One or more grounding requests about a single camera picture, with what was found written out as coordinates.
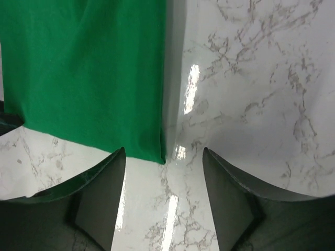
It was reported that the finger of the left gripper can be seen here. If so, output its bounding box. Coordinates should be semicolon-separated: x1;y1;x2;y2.
0;101;24;136

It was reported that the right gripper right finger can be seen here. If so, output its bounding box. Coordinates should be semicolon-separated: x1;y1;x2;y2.
203;149;334;250

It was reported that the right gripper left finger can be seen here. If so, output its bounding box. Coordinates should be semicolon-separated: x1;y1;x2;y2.
1;148;126;250

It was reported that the green t-shirt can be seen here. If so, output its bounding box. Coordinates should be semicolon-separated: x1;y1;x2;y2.
1;1;166;164

